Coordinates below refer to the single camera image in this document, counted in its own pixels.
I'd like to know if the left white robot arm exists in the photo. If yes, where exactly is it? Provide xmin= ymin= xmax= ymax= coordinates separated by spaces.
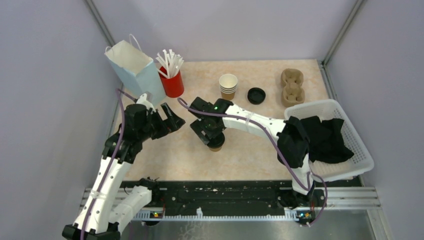
xmin=62 ymin=103 xmax=186 ymax=240

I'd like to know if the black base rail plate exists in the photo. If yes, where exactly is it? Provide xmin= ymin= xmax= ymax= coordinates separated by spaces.
xmin=115 ymin=179 xmax=327 ymax=218

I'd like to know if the white plastic basket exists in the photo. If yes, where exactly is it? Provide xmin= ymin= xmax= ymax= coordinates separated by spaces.
xmin=284 ymin=99 xmax=374 ymax=182

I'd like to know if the red straw holder cup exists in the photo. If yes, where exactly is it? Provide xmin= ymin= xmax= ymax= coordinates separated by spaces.
xmin=159 ymin=71 xmax=185 ymax=98

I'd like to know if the black plastic cup lid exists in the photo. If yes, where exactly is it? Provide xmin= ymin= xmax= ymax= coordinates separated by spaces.
xmin=207 ymin=132 xmax=225 ymax=149

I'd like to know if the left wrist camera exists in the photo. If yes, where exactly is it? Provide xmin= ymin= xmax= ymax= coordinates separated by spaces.
xmin=135 ymin=93 xmax=157 ymax=113

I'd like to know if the light blue paper bag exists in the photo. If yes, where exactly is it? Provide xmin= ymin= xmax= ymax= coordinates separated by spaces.
xmin=104 ymin=34 xmax=166 ymax=106

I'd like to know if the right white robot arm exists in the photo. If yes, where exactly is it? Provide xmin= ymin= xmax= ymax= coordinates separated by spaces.
xmin=177 ymin=97 xmax=314 ymax=206

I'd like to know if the black cloth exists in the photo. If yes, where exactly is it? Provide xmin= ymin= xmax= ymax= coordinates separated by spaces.
xmin=300 ymin=116 xmax=354 ymax=164

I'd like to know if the stack of black lids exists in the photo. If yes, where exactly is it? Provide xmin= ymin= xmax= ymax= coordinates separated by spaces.
xmin=247 ymin=87 xmax=266 ymax=105

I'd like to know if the brown paper coffee cup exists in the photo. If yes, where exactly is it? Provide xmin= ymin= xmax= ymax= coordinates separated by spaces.
xmin=209 ymin=147 xmax=222 ymax=152

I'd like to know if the stack of paper cups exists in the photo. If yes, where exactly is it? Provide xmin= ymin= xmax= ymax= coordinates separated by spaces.
xmin=218 ymin=73 xmax=238 ymax=101

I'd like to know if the brown cardboard cup carrier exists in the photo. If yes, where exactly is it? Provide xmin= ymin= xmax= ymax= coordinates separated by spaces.
xmin=280 ymin=68 xmax=306 ymax=108

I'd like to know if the white wrapped straws bundle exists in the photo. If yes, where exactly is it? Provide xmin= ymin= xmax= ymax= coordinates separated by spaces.
xmin=155 ymin=49 xmax=184 ymax=79

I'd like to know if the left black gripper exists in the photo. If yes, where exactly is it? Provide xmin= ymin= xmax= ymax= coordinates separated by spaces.
xmin=138 ymin=102 xmax=185 ymax=142

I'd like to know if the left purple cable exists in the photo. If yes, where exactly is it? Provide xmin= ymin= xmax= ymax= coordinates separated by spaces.
xmin=79 ymin=88 xmax=138 ymax=240

